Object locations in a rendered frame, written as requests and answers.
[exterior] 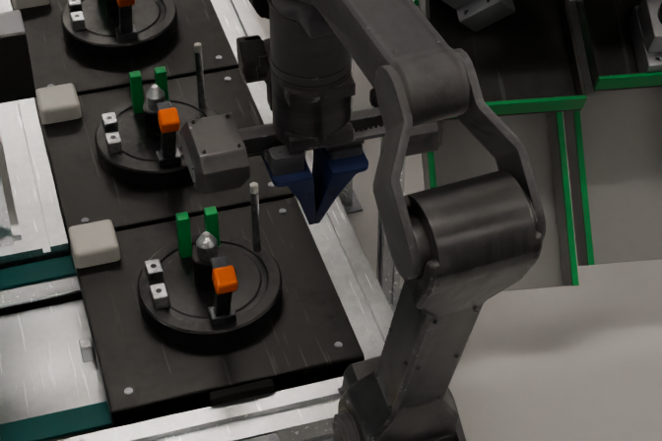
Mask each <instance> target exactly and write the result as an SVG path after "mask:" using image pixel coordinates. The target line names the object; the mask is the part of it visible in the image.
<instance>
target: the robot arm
mask: <svg viewBox="0 0 662 441"><path fill-rule="evenodd" d="M249 2H250V3H251V5H252V6H253V8H254V10H255V11H256V13H257V14H258V15H259V16H260V17H261V18H266V19H269V22H270V38H266V39H264V40H262V39H261V37H260V35H258V34H257V35H251V36H244V37H238V38H237V39H236V53H237V62H238V70H239V74H240V76H241V77H242V79H243V80H244V82H245V83H246V84H248V83H254V82H260V81H264V82H265V83H266V86H267V101H268V104H269V107H270V110H271V111H272V116H273V123H269V124H263V125H258V126H252V127H247V128H241V129H238V128H237V126H236V123H235V121H234V118H233V116H232V113H226V114H220V115H215V116H209V117H203V118H198V119H192V120H187V121H186V122H185V124H184V125H183V127H182V128H181V130H180V131H179V134H180V144H181V146H180V148H181V149H182V152H183V155H184V158H185V161H186V164H187V167H188V170H189V172H190V175H191V178H192V181H193V185H194V187H195V190H196V191H198V192H201V193H203V194H209V193H214V192H220V191H225V190H230V189H235V188H240V187H241V186H242V185H243V184H244V183H245V182H246V181H247V180H248V179H249V178H250V168H249V161H248V158H249V157H255V156H260V155H261V156H262V159H263V161H264V163H265V166H266V168H267V171H268V173H269V176H270V178H271V180H272V183H273V184H274V185H275V186H277V187H285V186H288V187H289V188H290V189H291V191H292V192H293V193H294V195H295V196H296V197H297V199H298V200H299V202H300V205H301V207H302V209H303V212H304V214H305V216H306V219H307V221H308V223H309V224H315V223H320V222H321V220H322V219H323V217H324V216H325V214H326V213H327V211H328V210H329V208H330V207H331V205H332V204H333V202H334V201H335V199H336V198H337V196H338V195H339V194H340V192H341V191H342V190H343V189H344V188H345V187H346V185H347V184H348V183H349V182H350V181H351V180H352V179H353V177H354V176H355V175H356V174H357V173H359V172H363V171H366V170H367V169H368V160H367V158H366V156H365V154H364V151H363V145H362V144H363V143H364V140H368V139H373V138H379V137H384V140H383V144H382V148H381V152H380V156H379V161H378V165H377V169H376V173H375V176H374V180H373V184H372V185H373V195H374V198H375V202H376V206H377V208H378V212H379V216H380V219H381V223H382V226H383V230H384V234H385V237H386V241H387V245H388V248H389V252H390V255H391V258H392V261H393V264H394V266H395V268H396V270H397V272H398V273H399V275H400V276H401V277H402V278H403V279H404V283H403V286H402V290H401V293H400V296H399V299H398V302H397V305H396V309H395V312H394V315H393V318H392V321H391V324H390V327H389V331H388V334H387V337H386V340H385V343H384V346H383V350H382V353H381V355H380V356H377V357H373V358H370V359H366V360H363V361H360V362H356V363H353V364H350V365H349V366H348V367H347V369H346V370H345V371H344V377H343V384H342V386H341V388H338V391H339V393H340V395H341V396H342V397H341V399H340V401H339V404H338V413H336V414H335V415H334V422H332V425H333V432H334V434H333V436H332V441H466V438H465V435H464V431H463V428H462V424H461V420H460V417H459V413H458V409H457V406H456V404H455V401H454V398H453V396H452V393H451V392H450V390H449V388H448V386H449V383H450V381H451V379H452V376H453V374H454V372H455V369H456V367H457V365H458V362H459V360H460V357H461V355H462V353H463V350H464V348H465V346H466V344H467V342H468V339H469V337H470V335H471V332H472V330H473V328H474V325H475V323H476V321H477V318H478V316H479V313H480V311H481V309H482V306H483V304H484V303H485V301H487V300H488V299H490V298H491V297H493V296H495V295H496V294H498V293H500V292H501V291H503V290H505V289H506V288H508V287H510V286H511V285H513V284H515V283H517V282H519V281H520V280H521V279H522V278H523V277H524V276H525V275H526V274H527V273H528V271H529V270H530V269H531V268H532V267H533V266H534V264H535V263H536V262H537V260H538V259H539V256H540V254H541V250H542V245H543V240H544V237H545V234H546V220H545V215H544V210H543V206H542V203H541V199H540V196H539V192H538V188H537V185H536V181H535V178H534V174H533V171H532V167H531V163H530V160H529V157H528V154H527V150H526V148H525V146H524V144H523V143H522V142H521V141H520V139H519V138H518V137H517V136H516V135H515V134H514V133H513V132H512V131H511V130H510V129H509V128H508V127H507V126H506V125H505V124H504V123H503V121H502V120H501V119H500V118H499V117H498V116H497V115H496V114H495V113H494V112H493V111H492V110H491V109H490V108H489V107H488V106H487V104H486V103H485V102H484V99H483V96H482V92H481V88H480V85H479V81H478V78H477V74H476V71H475V68H474V65H473V63H472V60H471V59H470V57H469V55H468V54H467V52H465V51H464V50H463V49H462V48H457V49H453V48H451V47H450V46H449V45H448V44H447V43H446V42H445V40H444V39H443V38H442V37H441V35H440V34H439V33H438V32H437V30H436V29H435V28H434V27H433V26H432V24H431V23H430V22H429V20H428V19H427V18H426V17H425V15H424V14H423V13H422V12H421V11H420V9H419V8H418V7H417V6H416V4H415V3H414V2H413V1H412V0H249ZM352 58H353V59H354V60H355V62H356V63H357V65H358V66H359V67H360V69H361V70H362V72H363V73H364V75H365V76H366V78H367V79H368V81H369V82H370V83H371V85H372V86H373V89H371V90H370V91H369V102H370V104H371V106H373V107H374V108H370V109H364V110H359V111H353V110H352V109H351V95H356V83H355V82H354V80H353V78H352ZM454 116H456V117H457V119H458V120H459V121H460V122H461V123H462V124H463V125H464V126H465V127H466V128H467V129H468V130H469V131H470V132H471V134H472V135H473V136H474V137H475V138H476V139H477V140H478V141H479V142H480V143H481V144H482V145H483V146H484V147H485V148H486V149H487V150H488V151H489V153H490V154H491V155H492V156H493V157H494V158H495V159H496V165H497V169H498V171H496V172H492V173H488V174H484V175H480V176H476V177H473V178H469V179H465V180H461V181H457V182H454V183H450V184H446V185H442V186H438V187H434V188H431V189H428V190H424V191H420V192H416V193H413V194H409V195H405V196H404V195H403V191H402V188H401V184H400V175H401V171H402V167H403V163H404V159H405V157H407V156H412V155H417V154H423V153H428V152H433V151H437V150H438V149H439V148H440V147H441V145H442V134H443V126H442V124H443V121H442V119H446V118H450V117H454ZM309 150H313V164H312V174H311V171H310V169H309V167H308V165H307V163H306V160H305V158H304V155H305V152H306V151H309Z"/></svg>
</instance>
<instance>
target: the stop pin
mask: <svg viewBox="0 0 662 441"><path fill-rule="evenodd" d="M79 345H80V351H81V356H82V360H83V362H84V363H85V362H90V361H94V360H95V355H94V348H93V344H92V340H91V338H85V339H80V340H79Z"/></svg>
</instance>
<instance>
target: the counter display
mask: <svg viewBox="0 0 662 441"><path fill-rule="evenodd" d="M32 97H36V93H35V87H34V81H33V70H32V64H31V59H30V53H29V47H28V41H27V35H26V32H25V31H21V32H15V33H9V34H2V35H0V103H3V102H9V101H15V100H21V99H27V98H32Z"/></svg>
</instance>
